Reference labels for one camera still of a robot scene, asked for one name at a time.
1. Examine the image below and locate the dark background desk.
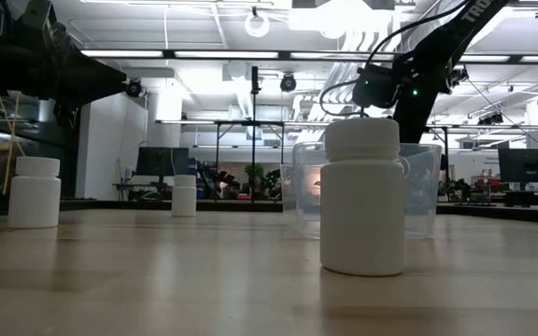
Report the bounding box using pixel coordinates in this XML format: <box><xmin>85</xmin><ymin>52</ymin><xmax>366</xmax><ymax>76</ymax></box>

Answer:
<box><xmin>112</xmin><ymin>181</ymin><xmax>179</xmax><ymax>203</ymax></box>

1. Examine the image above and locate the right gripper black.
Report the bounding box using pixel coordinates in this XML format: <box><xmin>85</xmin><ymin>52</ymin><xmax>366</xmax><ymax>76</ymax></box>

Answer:
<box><xmin>392</xmin><ymin>78</ymin><xmax>452</xmax><ymax>145</ymax></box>

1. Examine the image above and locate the black tripod stand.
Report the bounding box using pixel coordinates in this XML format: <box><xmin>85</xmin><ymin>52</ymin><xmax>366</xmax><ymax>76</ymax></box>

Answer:
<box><xmin>248</xmin><ymin>64</ymin><xmax>262</xmax><ymax>203</ymax></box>

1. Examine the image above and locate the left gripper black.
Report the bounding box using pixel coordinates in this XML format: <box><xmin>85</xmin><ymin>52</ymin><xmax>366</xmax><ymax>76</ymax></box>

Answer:
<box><xmin>0</xmin><ymin>44</ymin><xmax>128</xmax><ymax>128</ymax></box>

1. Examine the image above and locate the black right camera cable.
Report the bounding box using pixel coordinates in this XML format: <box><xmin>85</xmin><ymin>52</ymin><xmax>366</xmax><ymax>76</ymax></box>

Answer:
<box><xmin>319</xmin><ymin>0</ymin><xmax>474</xmax><ymax>118</ymax></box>

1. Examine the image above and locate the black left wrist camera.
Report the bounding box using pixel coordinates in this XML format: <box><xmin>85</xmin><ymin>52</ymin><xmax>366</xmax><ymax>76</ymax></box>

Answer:
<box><xmin>0</xmin><ymin>0</ymin><xmax>72</xmax><ymax>50</ymax></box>

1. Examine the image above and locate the white ring light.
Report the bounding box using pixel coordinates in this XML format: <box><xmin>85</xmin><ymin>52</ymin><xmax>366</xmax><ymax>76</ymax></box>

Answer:
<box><xmin>243</xmin><ymin>11</ymin><xmax>271</xmax><ymax>38</ymax></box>

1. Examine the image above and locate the long ceiling light strip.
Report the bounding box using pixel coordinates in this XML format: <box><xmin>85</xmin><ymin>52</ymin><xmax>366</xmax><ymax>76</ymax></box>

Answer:
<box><xmin>80</xmin><ymin>49</ymin><xmax>538</xmax><ymax>64</ymax></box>

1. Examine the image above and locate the black background table frame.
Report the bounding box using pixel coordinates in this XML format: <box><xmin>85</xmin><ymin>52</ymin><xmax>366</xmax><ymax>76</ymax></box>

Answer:
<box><xmin>427</xmin><ymin>123</ymin><xmax>452</xmax><ymax>190</ymax></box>
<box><xmin>213</xmin><ymin>119</ymin><xmax>287</xmax><ymax>203</ymax></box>

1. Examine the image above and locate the green potted background plant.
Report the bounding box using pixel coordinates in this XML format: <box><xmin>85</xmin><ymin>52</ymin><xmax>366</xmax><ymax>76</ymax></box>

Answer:
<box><xmin>244</xmin><ymin>162</ymin><xmax>266</xmax><ymax>201</ymax></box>

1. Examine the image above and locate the black round ceiling spotlight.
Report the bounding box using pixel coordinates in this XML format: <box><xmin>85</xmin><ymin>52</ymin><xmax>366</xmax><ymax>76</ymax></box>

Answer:
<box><xmin>279</xmin><ymin>73</ymin><xmax>298</xmax><ymax>93</ymax></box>
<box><xmin>124</xmin><ymin>77</ymin><xmax>144</xmax><ymax>99</ymax></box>

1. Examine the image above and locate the clear plastic basket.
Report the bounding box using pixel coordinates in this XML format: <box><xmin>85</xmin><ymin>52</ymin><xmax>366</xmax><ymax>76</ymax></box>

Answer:
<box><xmin>280</xmin><ymin>141</ymin><xmax>443</xmax><ymax>241</ymax></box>

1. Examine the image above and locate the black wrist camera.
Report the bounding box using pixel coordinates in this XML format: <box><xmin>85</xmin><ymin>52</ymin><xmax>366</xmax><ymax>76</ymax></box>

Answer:
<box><xmin>351</xmin><ymin>63</ymin><xmax>404</xmax><ymax>110</ymax></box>
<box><xmin>0</xmin><ymin>0</ymin><xmax>72</xmax><ymax>50</ymax></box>

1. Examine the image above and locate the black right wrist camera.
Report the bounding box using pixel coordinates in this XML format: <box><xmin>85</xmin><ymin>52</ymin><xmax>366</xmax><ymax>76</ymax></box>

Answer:
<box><xmin>351</xmin><ymin>63</ymin><xmax>404</xmax><ymax>110</ymax></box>

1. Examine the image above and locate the yellow cable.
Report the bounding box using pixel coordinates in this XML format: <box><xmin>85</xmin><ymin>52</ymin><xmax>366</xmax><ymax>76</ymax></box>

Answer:
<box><xmin>0</xmin><ymin>88</ymin><xmax>27</xmax><ymax>196</ymax></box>

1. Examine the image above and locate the white plastic pill bottle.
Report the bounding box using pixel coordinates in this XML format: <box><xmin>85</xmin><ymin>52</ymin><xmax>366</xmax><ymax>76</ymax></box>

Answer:
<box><xmin>319</xmin><ymin>117</ymin><xmax>408</xmax><ymax>277</ymax></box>
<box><xmin>171</xmin><ymin>174</ymin><xmax>198</xmax><ymax>218</ymax></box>
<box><xmin>7</xmin><ymin>156</ymin><xmax>63</xmax><ymax>230</ymax></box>

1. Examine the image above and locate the black computer monitor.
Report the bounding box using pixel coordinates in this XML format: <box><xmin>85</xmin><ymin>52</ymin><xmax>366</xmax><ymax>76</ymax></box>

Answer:
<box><xmin>135</xmin><ymin>147</ymin><xmax>190</xmax><ymax>184</ymax></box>
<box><xmin>498</xmin><ymin>147</ymin><xmax>538</xmax><ymax>184</ymax></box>

